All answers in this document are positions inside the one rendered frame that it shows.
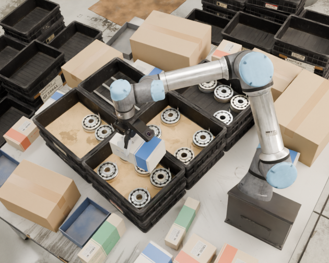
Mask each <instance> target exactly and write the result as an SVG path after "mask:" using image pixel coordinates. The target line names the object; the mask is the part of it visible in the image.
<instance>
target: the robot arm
mask: <svg viewBox="0 0 329 263"><path fill-rule="evenodd" d="M273 73H274V67H273V63H272V61H271V60H270V59H269V58H268V57H267V56H266V55H265V54H263V53H260V52H255V51H253V50H243V51H240V52H236V53H233V54H229V55H225V56H222V57H221V59H219V60H216V61H212V62H208V63H203V64H199V65H194V66H190V67H186V68H181V69H176V70H172V71H168V72H165V73H160V74H156V75H146V76H143V77H142V78H141V79H140V80H139V83H135V84H129V82H128V81H127V80H123V79H119V80H116V81H114V82H113V83H112V84H111V86H110V93H111V99H112V101H113V104H114V108H115V110H114V111H113V114H115V115H116V116H117V120H116V121H115V123H114V124H113V125H114V129H115V132H117V133H119V134H121V135H123V136H124V135H125V136H124V137H123V139H122V141H118V142H117V145H118V146H119V147H120V148H121V149H122V150H123V151H124V155H125V157H127V156H128V155H129V151H130V146H131V144H132V141H131V138H133V137H134V136H135V135H136V134H138V135H139V136H140V137H141V138H142V139H143V140H144V141H146V142H149V141H151V139H152V138H153V137H154V135H155V133H154V132H153V131H152V130H151V129H150V128H149V127H148V126H147V125H146V124H145V123H144V122H143V121H141V120H140V119H139V118H138V117H137V116H136V113H135V112H136V111H135V105H134V104H141V103H147V102H153V101H155V102H156V101H159V100H163V99H164V98H165V92H166V91H171V90H175V89H180V88H184V87H188V86H193V85H197V84H200V83H205V82H209V81H214V80H218V79H223V78H224V79H226V80H229V79H240V84H241V88H242V91H243V93H245V94H247V95H248V97H249V102H250V106H251V110H252V114H253V118H254V122H255V126H256V130H257V134H258V138H259V141H260V143H259V145H258V147H257V148H256V152H255V154H254V157H253V159H252V162H251V165H250V167H249V170H248V172H247V174H246V175H245V176H244V177H243V178H242V179H241V181H240V182H239V184H238V189H239V190H240V191H241V192H242V193H244V194H245V195H247V196H249V197H251V198H254V199H257V200H260V201H270V200H271V198H272V195H273V187H274V188H277V189H284V188H287V187H289V186H291V185H292V184H293V183H294V181H295V180H296V178H297V169H296V167H295V166H294V165H293V164H292V161H291V157H290V152H289V150H288V149H287V148H285V147H284V144H283V139H282V136H281V132H280V128H279V123H278V119H277V114H276V110H275V106H274V101H273V97H272V92H271V88H272V86H273V85H274V82H273V78H272V76H273ZM116 128H117V130H116Z"/></svg>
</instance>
